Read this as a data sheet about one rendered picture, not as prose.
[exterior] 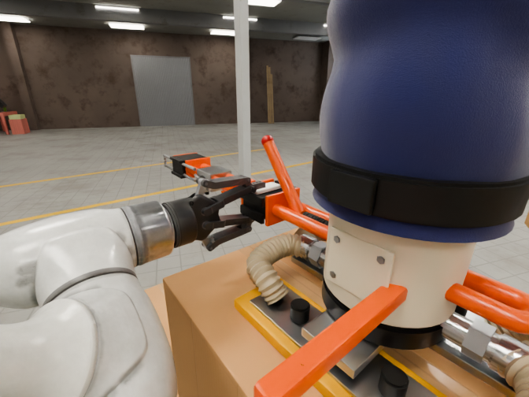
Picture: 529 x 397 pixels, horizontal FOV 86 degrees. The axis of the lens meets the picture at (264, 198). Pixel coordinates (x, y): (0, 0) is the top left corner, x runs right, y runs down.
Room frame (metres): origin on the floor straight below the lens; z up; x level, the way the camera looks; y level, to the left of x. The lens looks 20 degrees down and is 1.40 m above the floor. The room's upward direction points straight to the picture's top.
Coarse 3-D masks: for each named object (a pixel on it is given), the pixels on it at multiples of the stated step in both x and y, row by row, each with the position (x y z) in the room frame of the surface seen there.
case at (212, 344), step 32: (224, 256) 0.53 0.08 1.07; (192, 288) 0.42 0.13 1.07; (224, 288) 0.42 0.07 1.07; (320, 288) 0.43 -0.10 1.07; (192, 320) 0.35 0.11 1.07; (224, 320) 0.35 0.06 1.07; (192, 352) 0.36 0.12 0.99; (224, 352) 0.29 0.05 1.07; (256, 352) 0.29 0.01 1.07; (416, 352) 0.29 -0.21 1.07; (192, 384) 0.37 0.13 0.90; (224, 384) 0.27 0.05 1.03; (448, 384) 0.25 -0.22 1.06; (480, 384) 0.25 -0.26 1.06
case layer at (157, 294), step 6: (150, 288) 1.11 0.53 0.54; (156, 288) 1.11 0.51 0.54; (162, 288) 1.11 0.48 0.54; (150, 294) 1.07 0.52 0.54; (156, 294) 1.07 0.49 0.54; (162, 294) 1.07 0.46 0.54; (156, 300) 1.03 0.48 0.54; (162, 300) 1.03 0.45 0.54; (156, 306) 0.99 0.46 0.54; (162, 306) 0.99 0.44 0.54; (162, 312) 0.95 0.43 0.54; (162, 318) 0.92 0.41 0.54; (162, 324) 0.89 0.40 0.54; (168, 330) 0.86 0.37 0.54; (168, 336) 0.83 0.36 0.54; (168, 342) 0.80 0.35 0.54
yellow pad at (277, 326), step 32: (256, 288) 0.40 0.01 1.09; (288, 288) 0.40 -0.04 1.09; (256, 320) 0.33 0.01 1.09; (288, 320) 0.33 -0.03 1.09; (288, 352) 0.28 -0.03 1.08; (384, 352) 0.28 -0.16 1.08; (320, 384) 0.24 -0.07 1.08; (352, 384) 0.23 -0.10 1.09; (384, 384) 0.22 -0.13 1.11; (416, 384) 0.23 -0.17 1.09
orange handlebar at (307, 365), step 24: (288, 216) 0.44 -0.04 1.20; (384, 288) 0.25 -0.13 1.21; (456, 288) 0.25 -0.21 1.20; (480, 288) 0.26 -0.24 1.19; (504, 288) 0.25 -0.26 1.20; (360, 312) 0.21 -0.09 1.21; (384, 312) 0.22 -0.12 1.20; (480, 312) 0.23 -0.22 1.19; (504, 312) 0.22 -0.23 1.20; (528, 312) 0.22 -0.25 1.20; (336, 336) 0.19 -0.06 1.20; (360, 336) 0.20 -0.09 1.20; (288, 360) 0.16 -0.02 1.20; (312, 360) 0.16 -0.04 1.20; (336, 360) 0.17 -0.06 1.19; (264, 384) 0.14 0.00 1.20; (288, 384) 0.14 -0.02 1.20; (312, 384) 0.16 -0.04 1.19
